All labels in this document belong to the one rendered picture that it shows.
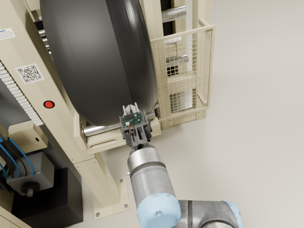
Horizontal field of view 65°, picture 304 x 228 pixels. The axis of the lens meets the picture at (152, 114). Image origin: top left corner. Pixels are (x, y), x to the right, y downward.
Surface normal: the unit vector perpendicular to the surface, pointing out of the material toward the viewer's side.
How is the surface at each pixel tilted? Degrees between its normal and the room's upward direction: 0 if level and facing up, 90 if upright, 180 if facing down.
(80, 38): 52
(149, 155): 14
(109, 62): 67
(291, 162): 0
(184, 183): 0
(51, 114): 90
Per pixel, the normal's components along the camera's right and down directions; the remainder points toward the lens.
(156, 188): 0.07, -0.72
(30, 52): 0.25, 0.69
